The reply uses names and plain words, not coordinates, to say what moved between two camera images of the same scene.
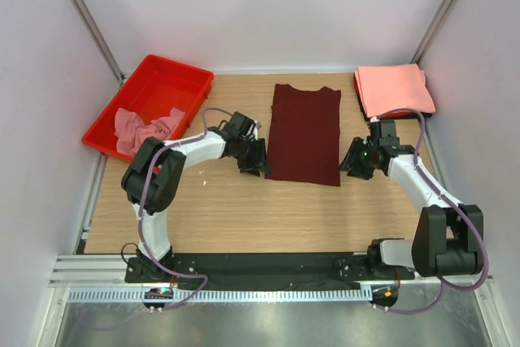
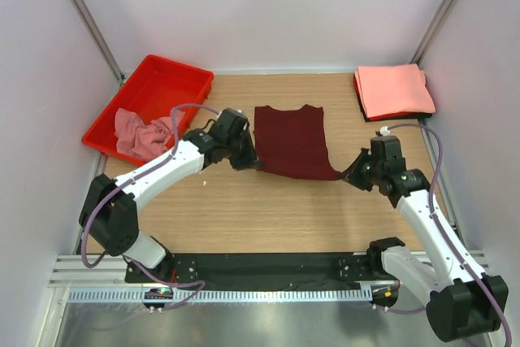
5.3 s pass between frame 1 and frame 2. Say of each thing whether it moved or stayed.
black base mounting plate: stayed
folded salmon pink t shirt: stayed
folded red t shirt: stayed
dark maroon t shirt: moved
